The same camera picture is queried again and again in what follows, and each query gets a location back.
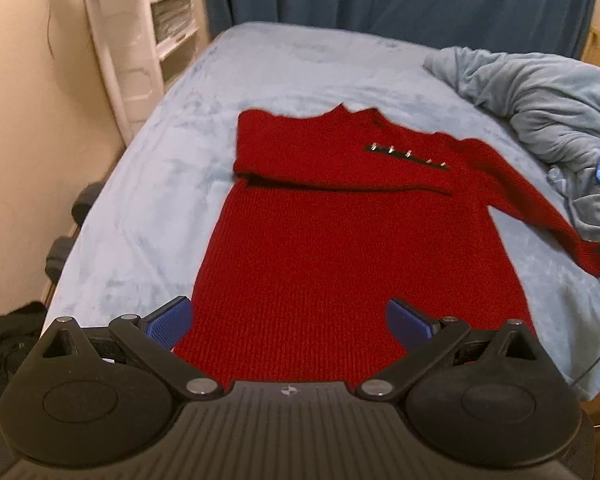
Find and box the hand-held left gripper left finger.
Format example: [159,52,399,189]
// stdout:
[41,296,225,402]

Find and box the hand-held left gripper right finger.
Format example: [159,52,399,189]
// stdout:
[355,298,547,402]

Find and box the red knit sweater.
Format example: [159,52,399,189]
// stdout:
[172,103,600,391]

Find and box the bed with light blue sheet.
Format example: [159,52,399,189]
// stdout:
[42,21,600,403]

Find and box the black round object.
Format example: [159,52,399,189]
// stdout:
[71,182,101,226]
[44,236,73,281]

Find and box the crumpled light blue blanket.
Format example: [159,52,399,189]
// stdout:
[423,46,600,248]

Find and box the white plastic drawer unit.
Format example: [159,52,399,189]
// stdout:
[82,0,212,147]

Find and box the thin black cable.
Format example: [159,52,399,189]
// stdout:
[569,332,600,390]

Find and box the thin dark wall cable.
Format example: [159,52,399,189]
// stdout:
[45,0,56,60]

